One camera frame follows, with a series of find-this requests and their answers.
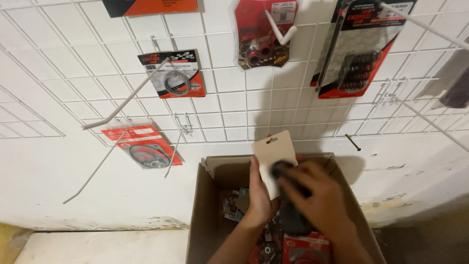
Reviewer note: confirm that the person's right hand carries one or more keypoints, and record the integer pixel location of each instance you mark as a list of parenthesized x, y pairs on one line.
[(324, 201)]

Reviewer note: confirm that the person's left hand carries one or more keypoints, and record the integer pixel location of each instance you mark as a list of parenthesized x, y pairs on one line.
[(258, 203)]

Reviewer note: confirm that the person's right fingers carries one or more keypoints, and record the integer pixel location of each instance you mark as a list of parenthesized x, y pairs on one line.
[(295, 181)]

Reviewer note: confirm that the beige card packet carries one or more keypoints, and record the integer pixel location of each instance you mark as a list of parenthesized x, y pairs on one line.
[(273, 150)]

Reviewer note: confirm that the heap of packets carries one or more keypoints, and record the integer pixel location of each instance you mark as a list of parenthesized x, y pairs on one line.
[(232, 207)]

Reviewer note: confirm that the red gasket packet clear window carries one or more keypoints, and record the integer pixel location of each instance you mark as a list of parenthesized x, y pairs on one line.
[(306, 249)]

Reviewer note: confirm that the rusty nail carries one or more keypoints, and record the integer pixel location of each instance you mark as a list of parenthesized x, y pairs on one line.
[(353, 142)]

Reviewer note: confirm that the brown cardboard box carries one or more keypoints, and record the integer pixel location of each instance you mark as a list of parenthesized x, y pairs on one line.
[(205, 220)]

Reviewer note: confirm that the black spring packet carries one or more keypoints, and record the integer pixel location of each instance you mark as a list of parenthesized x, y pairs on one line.
[(361, 55)]

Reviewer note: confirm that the red flat gasket packet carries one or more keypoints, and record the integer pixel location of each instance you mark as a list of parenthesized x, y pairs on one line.
[(150, 152)]

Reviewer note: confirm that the thick short white hook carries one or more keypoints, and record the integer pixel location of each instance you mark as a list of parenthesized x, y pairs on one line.
[(280, 33)]

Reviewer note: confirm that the red roller blister packet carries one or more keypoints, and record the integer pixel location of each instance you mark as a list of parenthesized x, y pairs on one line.
[(256, 22)]

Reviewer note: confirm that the orange black card packet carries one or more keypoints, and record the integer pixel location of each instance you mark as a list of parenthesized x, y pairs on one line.
[(154, 6)]

